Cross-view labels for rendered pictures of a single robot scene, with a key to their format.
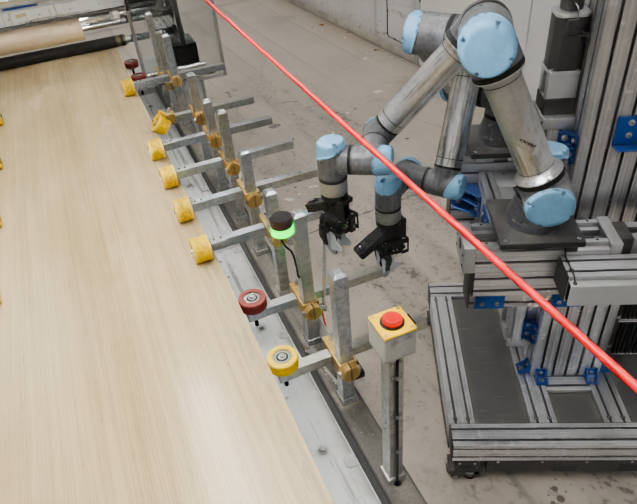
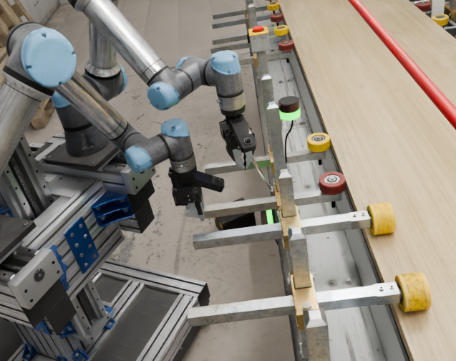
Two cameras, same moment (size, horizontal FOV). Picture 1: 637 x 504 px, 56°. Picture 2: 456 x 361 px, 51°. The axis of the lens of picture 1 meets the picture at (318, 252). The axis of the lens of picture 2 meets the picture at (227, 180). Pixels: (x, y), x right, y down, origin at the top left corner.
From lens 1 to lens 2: 253 cm
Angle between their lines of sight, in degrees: 104
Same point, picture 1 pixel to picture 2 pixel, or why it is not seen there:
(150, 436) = (412, 112)
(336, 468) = (302, 177)
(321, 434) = not seen: hidden behind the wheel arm
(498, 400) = (147, 310)
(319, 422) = not seen: hidden behind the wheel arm
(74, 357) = not seen: outside the picture
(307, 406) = (308, 211)
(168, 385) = (404, 133)
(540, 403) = (124, 294)
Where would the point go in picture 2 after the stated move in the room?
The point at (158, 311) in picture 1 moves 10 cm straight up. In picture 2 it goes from (425, 183) to (427, 153)
